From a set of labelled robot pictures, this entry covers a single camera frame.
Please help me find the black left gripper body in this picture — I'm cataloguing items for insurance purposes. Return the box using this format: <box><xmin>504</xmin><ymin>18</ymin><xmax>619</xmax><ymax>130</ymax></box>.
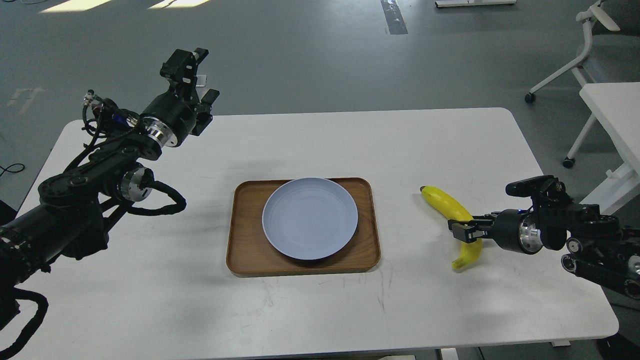
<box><xmin>141</xmin><ymin>93</ymin><xmax>197</xmax><ymax>148</ymax></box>

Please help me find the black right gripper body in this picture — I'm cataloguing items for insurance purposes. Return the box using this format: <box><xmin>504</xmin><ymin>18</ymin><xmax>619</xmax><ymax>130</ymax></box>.
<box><xmin>493</xmin><ymin>209</ymin><xmax>543</xmax><ymax>255</ymax></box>

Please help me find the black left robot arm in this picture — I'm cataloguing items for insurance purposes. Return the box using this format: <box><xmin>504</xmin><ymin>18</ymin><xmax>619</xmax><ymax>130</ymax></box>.
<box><xmin>1</xmin><ymin>48</ymin><xmax>220</xmax><ymax>327</ymax></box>

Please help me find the yellow banana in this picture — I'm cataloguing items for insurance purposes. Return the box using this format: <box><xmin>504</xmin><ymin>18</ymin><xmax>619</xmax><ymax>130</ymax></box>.
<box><xmin>420</xmin><ymin>186</ymin><xmax>483</xmax><ymax>272</ymax></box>

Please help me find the wooden tray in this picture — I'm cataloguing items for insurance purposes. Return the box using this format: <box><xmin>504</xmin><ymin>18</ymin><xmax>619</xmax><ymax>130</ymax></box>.
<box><xmin>226</xmin><ymin>177</ymin><xmax>381</xmax><ymax>277</ymax></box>

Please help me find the white side table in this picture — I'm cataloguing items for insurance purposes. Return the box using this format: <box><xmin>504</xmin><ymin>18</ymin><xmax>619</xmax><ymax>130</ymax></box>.
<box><xmin>579</xmin><ymin>82</ymin><xmax>640</xmax><ymax>215</ymax></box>

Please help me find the light blue plate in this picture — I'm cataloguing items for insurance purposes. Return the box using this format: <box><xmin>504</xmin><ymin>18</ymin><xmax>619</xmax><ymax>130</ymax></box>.
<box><xmin>262</xmin><ymin>177</ymin><xmax>359</xmax><ymax>261</ymax></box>

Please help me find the white table base top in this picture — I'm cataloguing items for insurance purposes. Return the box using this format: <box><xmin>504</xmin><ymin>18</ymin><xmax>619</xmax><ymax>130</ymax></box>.
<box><xmin>434</xmin><ymin>0</ymin><xmax>518</xmax><ymax>9</ymax></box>

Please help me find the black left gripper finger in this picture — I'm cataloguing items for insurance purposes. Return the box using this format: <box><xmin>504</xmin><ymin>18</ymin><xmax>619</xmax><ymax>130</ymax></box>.
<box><xmin>160</xmin><ymin>47</ymin><xmax>210</xmax><ymax>101</ymax></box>
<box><xmin>190</xmin><ymin>89</ymin><xmax>221</xmax><ymax>136</ymax></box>

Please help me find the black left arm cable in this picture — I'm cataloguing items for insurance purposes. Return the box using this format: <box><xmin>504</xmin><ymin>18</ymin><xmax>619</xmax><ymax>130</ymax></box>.
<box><xmin>125</xmin><ymin>180</ymin><xmax>187</xmax><ymax>217</ymax></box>

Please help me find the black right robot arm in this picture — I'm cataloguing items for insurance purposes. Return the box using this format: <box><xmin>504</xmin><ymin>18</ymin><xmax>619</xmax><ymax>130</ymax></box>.
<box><xmin>448</xmin><ymin>175</ymin><xmax>640</xmax><ymax>300</ymax></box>

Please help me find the black chair lower right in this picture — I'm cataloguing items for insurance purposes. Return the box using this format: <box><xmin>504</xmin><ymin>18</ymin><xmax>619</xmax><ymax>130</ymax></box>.
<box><xmin>596</xmin><ymin>333</ymin><xmax>640</xmax><ymax>360</ymax></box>

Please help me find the white office chair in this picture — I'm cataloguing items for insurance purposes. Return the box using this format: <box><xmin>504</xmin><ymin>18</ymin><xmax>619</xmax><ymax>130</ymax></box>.
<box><xmin>524</xmin><ymin>0</ymin><xmax>640</xmax><ymax>103</ymax></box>

